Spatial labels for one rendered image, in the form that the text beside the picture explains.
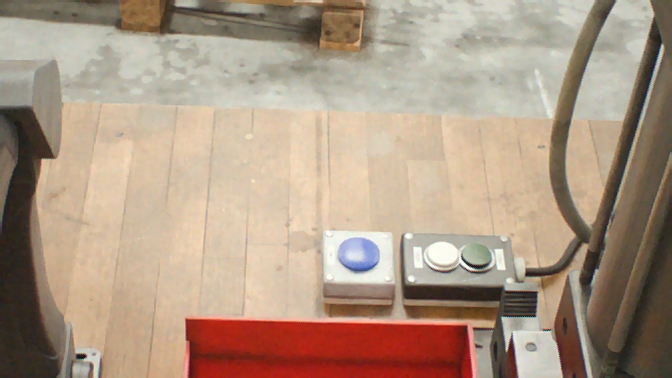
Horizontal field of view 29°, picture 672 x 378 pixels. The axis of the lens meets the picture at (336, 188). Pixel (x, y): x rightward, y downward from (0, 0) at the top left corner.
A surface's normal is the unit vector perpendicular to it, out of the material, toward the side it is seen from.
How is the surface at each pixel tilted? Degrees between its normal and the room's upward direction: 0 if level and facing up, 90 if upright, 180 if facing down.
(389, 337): 90
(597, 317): 90
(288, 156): 0
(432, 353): 90
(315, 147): 0
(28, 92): 29
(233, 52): 0
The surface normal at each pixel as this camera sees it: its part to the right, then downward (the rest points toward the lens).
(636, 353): -0.57, 0.56
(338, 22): -0.08, 0.70
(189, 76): 0.05, -0.71
